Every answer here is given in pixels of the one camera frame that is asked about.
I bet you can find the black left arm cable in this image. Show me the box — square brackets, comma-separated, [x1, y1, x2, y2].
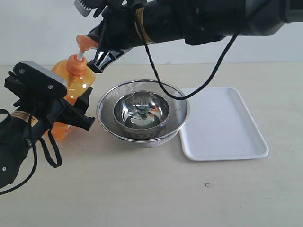
[0, 104, 62, 195]

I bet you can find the stainless steel mesh colander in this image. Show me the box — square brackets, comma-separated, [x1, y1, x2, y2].
[96, 79, 190, 148]

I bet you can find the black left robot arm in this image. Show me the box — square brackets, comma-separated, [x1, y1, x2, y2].
[0, 71, 95, 194]

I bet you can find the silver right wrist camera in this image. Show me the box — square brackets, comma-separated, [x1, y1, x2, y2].
[74, 0, 93, 17]

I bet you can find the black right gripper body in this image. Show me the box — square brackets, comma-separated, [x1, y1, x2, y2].
[93, 0, 147, 49]

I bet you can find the orange pump soap bottle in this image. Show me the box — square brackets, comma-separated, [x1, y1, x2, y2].
[42, 34, 98, 142]

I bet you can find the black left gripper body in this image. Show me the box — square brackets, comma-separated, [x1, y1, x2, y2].
[3, 72, 63, 139]

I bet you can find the small stainless steel bowl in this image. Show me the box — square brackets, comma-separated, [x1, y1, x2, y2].
[113, 90, 170, 131]

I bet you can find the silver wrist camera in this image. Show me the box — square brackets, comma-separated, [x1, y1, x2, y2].
[74, 0, 93, 17]
[12, 61, 68, 99]

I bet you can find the white plastic tray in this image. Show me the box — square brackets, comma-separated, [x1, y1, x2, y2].
[180, 87, 269, 162]

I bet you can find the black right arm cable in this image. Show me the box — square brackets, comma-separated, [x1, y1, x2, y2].
[132, 0, 273, 100]

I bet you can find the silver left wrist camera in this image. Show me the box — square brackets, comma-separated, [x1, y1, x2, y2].
[12, 61, 68, 99]

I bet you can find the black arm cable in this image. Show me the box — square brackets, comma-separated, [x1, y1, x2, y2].
[0, 104, 62, 195]
[132, 0, 273, 100]

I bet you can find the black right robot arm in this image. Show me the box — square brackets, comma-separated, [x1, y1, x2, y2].
[88, 0, 303, 73]

